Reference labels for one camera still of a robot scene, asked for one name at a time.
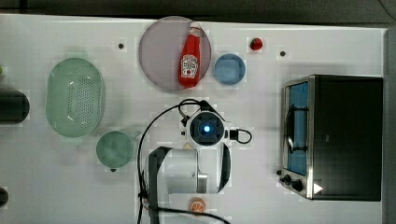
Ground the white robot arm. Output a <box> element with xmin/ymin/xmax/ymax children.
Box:
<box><xmin>145</xmin><ymin>111</ymin><xmax>231</xmax><ymax>224</ymax></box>

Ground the black toaster oven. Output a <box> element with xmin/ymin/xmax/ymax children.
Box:
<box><xmin>276</xmin><ymin>75</ymin><xmax>383</xmax><ymax>202</ymax></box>

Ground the red ketchup bottle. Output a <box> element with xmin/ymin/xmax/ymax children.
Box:
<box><xmin>177</xmin><ymin>21</ymin><xmax>202</xmax><ymax>88</ymax></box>

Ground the blue bowl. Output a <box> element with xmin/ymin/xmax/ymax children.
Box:
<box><xmin>214</xmin><ymin>53</ymin><xmax>247</xmax><ymax>86</ymax></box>

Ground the green cup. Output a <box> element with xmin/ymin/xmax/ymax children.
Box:
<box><xmin>95</xmin><ymin>131</ymin><xmax>140</xmax><ymax>170</ymax></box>

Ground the orange slice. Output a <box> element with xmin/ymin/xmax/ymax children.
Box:
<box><xmin>190</xmin><ymin>197</ymin><xmax>206</xmax><ymax>213</ymax></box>

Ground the green colander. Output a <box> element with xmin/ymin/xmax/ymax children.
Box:
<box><xmin>46</xmin><ymin>58</ymin><xmax>106</xmax><ymax>137</ymax></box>

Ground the black cylinder left edge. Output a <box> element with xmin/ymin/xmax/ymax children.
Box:
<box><xmin>0</xmin><ymin>90</ymin><xmax>30</xmax><ymax>124</ymax></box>

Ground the dark object lower left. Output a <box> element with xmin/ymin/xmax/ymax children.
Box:
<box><xmin>0</xmin><ymin>188</ymin><xmax>9</xmax><ymax>207</ymax></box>

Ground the black cable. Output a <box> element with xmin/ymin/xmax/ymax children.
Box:
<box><xmin>135</xmin><ymin>98</ymin><xmax>232</xmax><ymax>224</ymax></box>

